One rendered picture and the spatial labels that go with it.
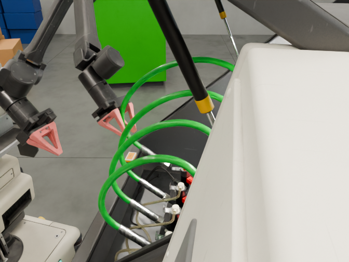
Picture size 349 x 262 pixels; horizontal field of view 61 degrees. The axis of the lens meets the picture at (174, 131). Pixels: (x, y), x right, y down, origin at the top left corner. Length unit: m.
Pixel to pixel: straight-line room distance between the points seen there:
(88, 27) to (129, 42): 3.11
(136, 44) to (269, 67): 3.84
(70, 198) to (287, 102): 2.35
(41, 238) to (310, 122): 1.78
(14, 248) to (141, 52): 2.90
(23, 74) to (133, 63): 3.44
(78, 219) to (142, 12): 2.63
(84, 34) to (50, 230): 1.26
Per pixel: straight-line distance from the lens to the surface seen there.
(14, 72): 0.73
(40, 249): 1.83
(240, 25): 7.39
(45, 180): 2.73
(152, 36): 4.04
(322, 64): 0.27
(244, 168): 0.16
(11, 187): 1.40
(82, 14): 1.00
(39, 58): 1.25
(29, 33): 7.07
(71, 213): 2.36
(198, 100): 0.37
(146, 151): 0.83
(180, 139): 1.16
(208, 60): 0.68
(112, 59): 0.77
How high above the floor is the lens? 1.62
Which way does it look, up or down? 31 degrees down
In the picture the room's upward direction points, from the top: straight up
